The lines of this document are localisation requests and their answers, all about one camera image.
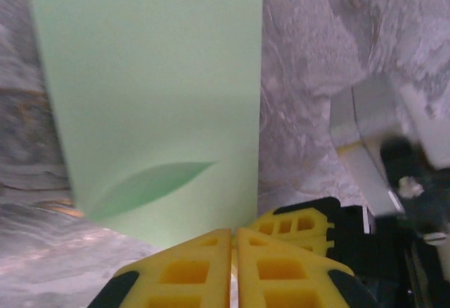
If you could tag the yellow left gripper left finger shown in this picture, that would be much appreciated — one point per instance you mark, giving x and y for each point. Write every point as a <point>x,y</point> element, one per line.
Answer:
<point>218,273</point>

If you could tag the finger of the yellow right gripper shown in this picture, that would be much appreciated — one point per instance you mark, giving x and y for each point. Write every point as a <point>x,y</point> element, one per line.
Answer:
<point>320,225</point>
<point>318,244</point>

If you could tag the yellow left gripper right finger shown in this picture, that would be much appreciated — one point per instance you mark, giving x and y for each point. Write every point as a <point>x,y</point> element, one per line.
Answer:
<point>246,273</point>

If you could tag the light green paper sheet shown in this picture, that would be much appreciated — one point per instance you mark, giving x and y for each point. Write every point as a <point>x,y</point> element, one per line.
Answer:
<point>147,76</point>

